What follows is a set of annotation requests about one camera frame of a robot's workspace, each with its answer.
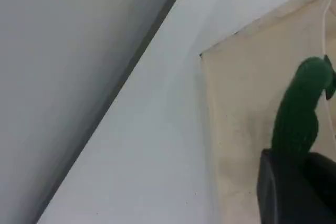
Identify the white handbag with green handles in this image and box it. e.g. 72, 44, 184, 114
199, 0, 336, 224

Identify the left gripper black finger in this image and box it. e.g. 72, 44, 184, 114
256, 148, 325, 224
304, 152, 336, 224

